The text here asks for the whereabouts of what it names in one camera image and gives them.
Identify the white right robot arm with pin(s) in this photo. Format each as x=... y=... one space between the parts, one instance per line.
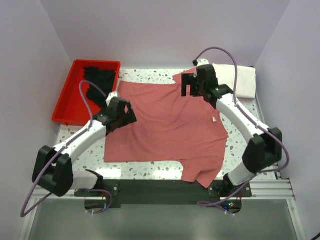
x=264 y=144

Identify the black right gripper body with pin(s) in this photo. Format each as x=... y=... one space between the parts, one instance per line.
x=201 y=86

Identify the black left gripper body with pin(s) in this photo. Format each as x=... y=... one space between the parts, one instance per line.
x=128 y=106

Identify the dusty red t-shirt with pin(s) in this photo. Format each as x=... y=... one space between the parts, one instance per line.
x=170 y=127

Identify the black t-shirts in bin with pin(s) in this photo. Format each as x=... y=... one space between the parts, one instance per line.
x=103 y=79

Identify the folded white t-shirt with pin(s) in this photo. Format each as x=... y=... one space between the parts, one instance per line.
x=246 y=79

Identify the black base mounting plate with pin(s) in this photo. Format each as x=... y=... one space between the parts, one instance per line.
x=152 y=192

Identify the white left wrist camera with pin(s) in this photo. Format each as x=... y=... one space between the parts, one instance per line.
x=110 y=96

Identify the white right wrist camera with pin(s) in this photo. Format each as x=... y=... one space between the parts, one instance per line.
x=200 y=62

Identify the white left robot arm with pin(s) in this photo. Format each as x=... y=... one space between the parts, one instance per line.
x=53 y=170

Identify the red plastic bin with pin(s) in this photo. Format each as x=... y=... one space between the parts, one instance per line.
x=70 y=108

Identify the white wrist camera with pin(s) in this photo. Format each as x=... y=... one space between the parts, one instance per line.
x=110 y=96
x=200 y=62

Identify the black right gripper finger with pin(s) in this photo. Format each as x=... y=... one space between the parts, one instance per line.
x=186 y=80
x=194 y=92

